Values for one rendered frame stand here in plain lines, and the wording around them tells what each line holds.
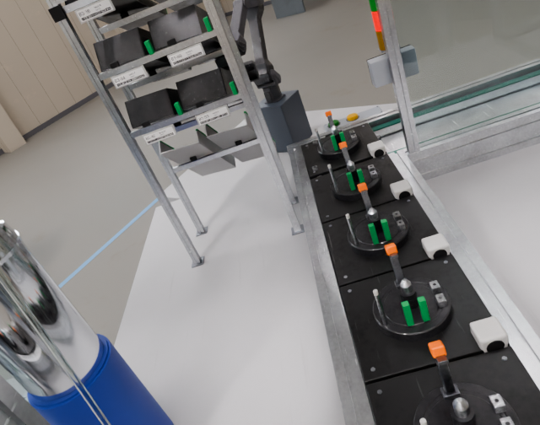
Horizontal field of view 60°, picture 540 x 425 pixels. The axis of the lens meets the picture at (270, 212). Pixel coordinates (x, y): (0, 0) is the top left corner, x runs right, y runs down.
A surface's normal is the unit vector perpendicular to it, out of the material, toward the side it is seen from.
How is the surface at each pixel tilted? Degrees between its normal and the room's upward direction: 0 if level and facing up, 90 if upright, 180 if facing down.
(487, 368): 0
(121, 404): 90
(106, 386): 90
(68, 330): 90
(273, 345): 0
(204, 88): 65
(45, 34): 90
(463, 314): 0
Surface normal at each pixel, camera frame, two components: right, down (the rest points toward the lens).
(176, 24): -0.24, 0.18
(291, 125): 0.79, 0.06
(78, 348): 0.90, -0.11
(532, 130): 0.05, 0.52
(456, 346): -0.33, -0.80
